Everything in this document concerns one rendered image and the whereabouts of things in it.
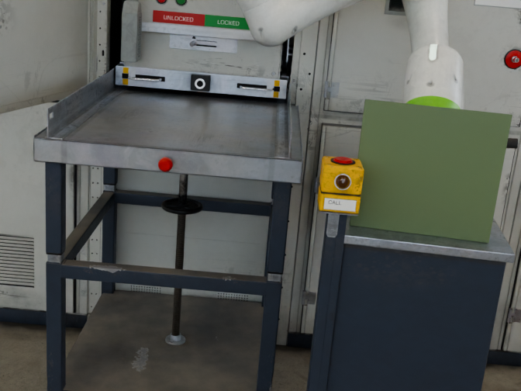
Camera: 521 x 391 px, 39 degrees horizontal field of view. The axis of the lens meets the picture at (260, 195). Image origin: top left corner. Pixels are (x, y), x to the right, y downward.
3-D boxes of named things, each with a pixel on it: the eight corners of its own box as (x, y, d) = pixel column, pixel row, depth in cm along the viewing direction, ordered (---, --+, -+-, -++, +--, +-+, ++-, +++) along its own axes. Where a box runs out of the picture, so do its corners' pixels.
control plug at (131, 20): (136, 63, 221) (138, 2, 216) (120, 61, 221) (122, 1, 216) (141, 59, 228) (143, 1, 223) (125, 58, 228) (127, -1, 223)
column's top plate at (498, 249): (485, 213, 180) (487, 205, 180) (514, 263, 150) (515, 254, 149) (333, 197, 183) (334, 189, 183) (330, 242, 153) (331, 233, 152)
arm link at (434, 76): (461, 145, 170) (464, 77, 179) (460, 106, 157) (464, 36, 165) (404, 144, 174) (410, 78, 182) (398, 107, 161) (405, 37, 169)
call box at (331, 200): (358, 216, 148) (364, 167, 145) (319, 213, 148) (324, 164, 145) (354, 204, 156) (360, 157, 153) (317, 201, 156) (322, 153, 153)
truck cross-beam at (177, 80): (285, 99, 233) (287, 80, 231) (115, 84, 233) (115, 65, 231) (285, 96, 238) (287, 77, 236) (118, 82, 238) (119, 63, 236)
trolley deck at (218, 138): (301, 184, 170) (303, 159, 169) (33, 160, 171) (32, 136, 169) (296, 123, 235) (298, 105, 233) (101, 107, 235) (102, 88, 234)
